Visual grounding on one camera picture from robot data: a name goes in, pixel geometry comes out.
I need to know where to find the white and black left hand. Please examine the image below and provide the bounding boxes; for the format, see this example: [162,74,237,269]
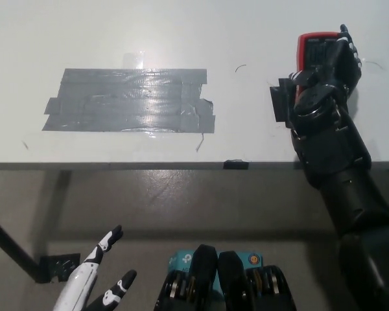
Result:
[51,225,138,311]

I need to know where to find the grey duct tape patch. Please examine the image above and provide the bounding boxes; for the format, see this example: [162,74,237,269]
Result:
[41,67,217,133]

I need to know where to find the red digital multimeter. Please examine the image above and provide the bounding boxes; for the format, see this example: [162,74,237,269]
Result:
[295,32,342,100]

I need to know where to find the small black tape strip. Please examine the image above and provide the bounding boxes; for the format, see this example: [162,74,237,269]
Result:
[222,159,250,170]

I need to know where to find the black table leg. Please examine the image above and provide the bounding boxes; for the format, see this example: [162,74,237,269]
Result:
[0,209,41,283]

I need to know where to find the black right hand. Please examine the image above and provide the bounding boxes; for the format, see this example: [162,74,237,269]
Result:
[288,24,374,189]

